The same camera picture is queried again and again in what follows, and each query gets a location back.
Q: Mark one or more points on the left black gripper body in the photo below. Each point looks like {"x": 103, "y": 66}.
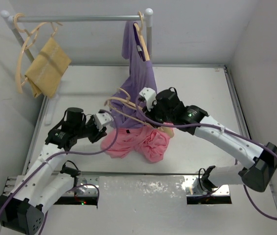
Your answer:
{"x": 89, "y": 129}

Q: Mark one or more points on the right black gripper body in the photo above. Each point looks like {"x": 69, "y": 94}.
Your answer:
{"x": 156, "y": 114}

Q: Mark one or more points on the pink t shirt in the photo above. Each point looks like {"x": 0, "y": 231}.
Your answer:
{"x": 150, "y": 142}

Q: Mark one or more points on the purple t shirt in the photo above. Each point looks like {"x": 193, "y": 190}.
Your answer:
{"x": 140, "y": 75}

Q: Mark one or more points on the beige hanger with purple shirt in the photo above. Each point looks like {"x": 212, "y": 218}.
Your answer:
{"x": 139, "y": 30}

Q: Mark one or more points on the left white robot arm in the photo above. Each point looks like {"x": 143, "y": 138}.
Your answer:
{"x": 25, "y": 208}

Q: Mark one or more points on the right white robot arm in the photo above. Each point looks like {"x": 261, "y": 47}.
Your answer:
{"x": 257, "y": 163}

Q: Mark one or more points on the white clothes rack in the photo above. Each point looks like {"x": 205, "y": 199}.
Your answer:
{"x": 27, "y": 39}

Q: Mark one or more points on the yellow folded cloth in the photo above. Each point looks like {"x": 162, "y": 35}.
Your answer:
{"x": 46, "y": 71}

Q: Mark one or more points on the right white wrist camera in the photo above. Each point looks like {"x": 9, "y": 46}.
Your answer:
{"x": 149, "y": 96}

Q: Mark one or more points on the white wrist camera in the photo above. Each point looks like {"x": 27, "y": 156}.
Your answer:
{"x": 149, "y": 96}
{"x": 102, "y": 119}

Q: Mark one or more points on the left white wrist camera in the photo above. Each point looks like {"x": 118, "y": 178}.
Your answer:
{"x": 102, "y": 119}

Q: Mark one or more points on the metal base plate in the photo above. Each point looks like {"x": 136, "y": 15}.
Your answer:
{"x": 175, "y": 185}

